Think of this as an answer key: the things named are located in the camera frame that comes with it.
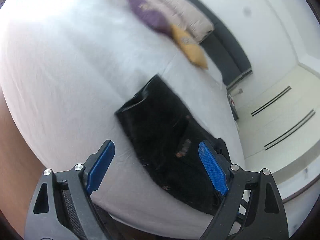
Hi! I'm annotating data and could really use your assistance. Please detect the black denim pants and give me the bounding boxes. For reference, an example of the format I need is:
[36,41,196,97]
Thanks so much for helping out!
[115,75,231,215]

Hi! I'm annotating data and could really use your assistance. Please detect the white wardrobe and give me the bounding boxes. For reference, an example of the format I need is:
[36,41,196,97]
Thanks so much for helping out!
[235,64,320,203]

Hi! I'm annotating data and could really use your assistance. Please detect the dark bedside table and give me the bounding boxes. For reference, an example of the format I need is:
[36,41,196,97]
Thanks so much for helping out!
[227,89,242,121]

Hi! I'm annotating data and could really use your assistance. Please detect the white bed with sheet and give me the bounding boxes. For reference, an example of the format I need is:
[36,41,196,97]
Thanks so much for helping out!
[1,0,245,239]

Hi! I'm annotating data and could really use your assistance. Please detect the dark grey headboard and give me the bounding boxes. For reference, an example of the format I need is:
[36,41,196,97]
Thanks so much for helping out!
[188,0,252,90]

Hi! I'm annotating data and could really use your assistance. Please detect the yellow cushion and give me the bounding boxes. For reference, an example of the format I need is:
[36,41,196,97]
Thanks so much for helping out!
[170,24,208,69]

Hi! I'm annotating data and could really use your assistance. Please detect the folded beige duvet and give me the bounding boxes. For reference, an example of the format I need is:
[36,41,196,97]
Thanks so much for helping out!
[146,0,214,43]

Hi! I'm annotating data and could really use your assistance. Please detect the purple cushion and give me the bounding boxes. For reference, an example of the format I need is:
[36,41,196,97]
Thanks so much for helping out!
[128,0,172,37]

